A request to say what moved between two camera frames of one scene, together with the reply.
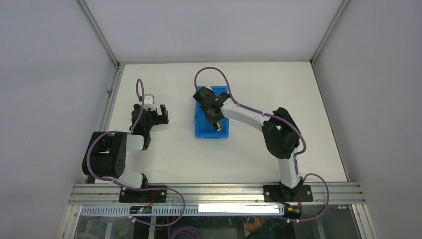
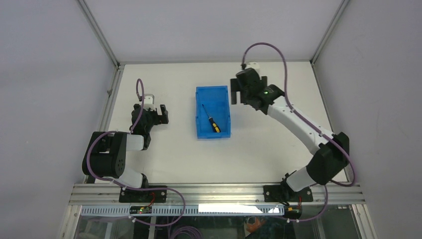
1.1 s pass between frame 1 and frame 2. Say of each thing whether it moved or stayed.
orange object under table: stayed
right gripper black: moved
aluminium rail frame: stayed
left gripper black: stayed
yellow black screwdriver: moved
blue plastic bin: stayed
